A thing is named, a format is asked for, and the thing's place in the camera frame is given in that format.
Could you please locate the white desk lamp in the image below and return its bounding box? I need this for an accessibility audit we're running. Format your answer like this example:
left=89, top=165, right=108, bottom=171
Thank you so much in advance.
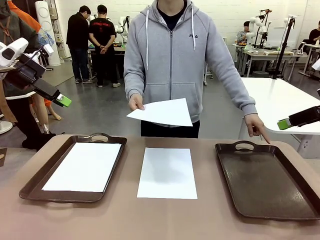
left=298, top=41, right=309, bottom=56

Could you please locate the black stand with orange bar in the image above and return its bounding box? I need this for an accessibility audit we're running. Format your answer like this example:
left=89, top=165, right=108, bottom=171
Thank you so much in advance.
left=259, top=9, right=273, bottom=49

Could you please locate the person in black jacket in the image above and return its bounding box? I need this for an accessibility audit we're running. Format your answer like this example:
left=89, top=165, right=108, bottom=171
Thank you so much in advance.
left=66, top=5, right=94, bottom=85

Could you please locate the person in black red-print T-shirt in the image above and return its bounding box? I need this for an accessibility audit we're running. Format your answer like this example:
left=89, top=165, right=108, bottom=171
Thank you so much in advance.
left=88, top=4, right=122, bottom=89

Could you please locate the person's left forearm grey sleeve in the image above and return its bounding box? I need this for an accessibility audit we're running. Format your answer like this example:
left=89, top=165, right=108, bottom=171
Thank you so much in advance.
left=219, top=69, right=258, bottom=118

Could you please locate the white tower air conditioner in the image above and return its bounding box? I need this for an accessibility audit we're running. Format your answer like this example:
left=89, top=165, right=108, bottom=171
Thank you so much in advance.
left=34, top=1, right=61, bottom=66

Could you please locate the seated person in plaid shirt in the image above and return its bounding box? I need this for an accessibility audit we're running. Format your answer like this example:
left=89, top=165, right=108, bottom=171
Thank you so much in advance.
left=236, top=21, right=251, bottom=44

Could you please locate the person in dark green jacket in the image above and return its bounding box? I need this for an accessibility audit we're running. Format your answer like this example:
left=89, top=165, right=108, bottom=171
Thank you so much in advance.
left=0, top=0, right=57, bottom=151

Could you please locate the white table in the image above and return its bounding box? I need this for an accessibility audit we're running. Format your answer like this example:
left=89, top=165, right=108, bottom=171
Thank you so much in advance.
left=238, top=76, right=320, bottom=159

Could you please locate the person in grey hoodie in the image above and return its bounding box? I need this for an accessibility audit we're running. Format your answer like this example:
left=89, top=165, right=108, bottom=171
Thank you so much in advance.
left=123, top=0, right=258, bottom=139

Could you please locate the white background desk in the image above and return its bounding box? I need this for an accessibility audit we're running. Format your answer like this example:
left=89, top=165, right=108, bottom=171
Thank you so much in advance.
left=233, top=43, right=309, bottom=81
left=298, top=43, right=320, bottom=81

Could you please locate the person's right forearm grey sleeve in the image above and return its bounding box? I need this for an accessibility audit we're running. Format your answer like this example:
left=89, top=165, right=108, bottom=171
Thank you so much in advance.
left=124, top=62, right=146, bottom=100

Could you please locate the brown plastic tray with handles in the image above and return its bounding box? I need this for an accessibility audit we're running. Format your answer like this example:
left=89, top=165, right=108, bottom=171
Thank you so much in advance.
left=19, top=132, right=128, bottom=204
left=214, top=140, right=320, bottom=221

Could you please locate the person's right hand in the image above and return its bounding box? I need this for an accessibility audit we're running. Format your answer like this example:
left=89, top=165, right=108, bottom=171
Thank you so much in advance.
left=128, top=94, right=146, bottom=111

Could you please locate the white round fan base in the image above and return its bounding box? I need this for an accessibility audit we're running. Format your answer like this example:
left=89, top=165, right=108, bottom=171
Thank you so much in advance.
left=0, top=121, right=14, bottom=135

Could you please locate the white board panel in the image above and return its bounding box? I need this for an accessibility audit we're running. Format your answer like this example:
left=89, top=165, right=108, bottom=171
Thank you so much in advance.
left=266, top=26, right=300, bottom=49

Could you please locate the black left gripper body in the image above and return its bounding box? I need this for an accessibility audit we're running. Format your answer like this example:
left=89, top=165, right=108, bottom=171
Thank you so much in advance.
left=4, top=53, right=47, bottom=90

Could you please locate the white A4 paper stack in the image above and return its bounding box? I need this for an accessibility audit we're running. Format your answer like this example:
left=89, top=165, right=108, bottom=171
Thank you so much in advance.
left=136, top=147, right=198, bottom=200

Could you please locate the person's left hand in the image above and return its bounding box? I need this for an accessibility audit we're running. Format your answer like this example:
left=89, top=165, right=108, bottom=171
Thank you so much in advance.
left=243, top=113, right=272, bottom=145

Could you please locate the person in black top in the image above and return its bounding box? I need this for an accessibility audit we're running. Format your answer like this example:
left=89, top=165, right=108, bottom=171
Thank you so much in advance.
left=308, top=21, right=320, bottom=44

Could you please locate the brown board edge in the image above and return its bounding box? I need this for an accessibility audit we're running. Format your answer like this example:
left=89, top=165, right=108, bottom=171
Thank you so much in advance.
left=0, top=147, right=8, bottom=168

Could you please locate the black tripod pole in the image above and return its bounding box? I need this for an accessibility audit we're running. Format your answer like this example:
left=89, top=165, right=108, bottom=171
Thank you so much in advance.
left=271, top=16, right=296, bottom=80

